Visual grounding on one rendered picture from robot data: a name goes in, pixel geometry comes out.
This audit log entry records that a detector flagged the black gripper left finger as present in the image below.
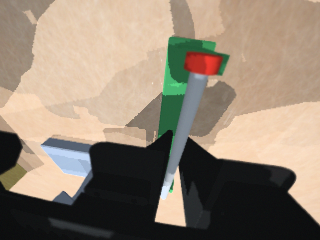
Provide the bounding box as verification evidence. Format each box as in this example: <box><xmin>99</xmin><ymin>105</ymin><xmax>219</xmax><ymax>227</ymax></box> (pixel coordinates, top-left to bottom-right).
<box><xmin>89</xmin><ymin>130</ymin><xmax>173</xmax><ymax>222</ymax></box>

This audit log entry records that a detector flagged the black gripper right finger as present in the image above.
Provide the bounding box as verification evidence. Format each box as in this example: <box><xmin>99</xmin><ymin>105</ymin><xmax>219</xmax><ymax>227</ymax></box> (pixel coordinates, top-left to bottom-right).
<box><xmin>178</xmin><ymin>136</ymin><xmax>296</xmax><ymax>229</ymax></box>

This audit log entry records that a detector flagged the grey pin with red head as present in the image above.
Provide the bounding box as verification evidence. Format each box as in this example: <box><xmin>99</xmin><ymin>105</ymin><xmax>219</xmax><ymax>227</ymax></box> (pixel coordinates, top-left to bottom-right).
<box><xmin>161</xmin><ymin>51</ymin><xmax>223</xmax><ymax>199</ymax></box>

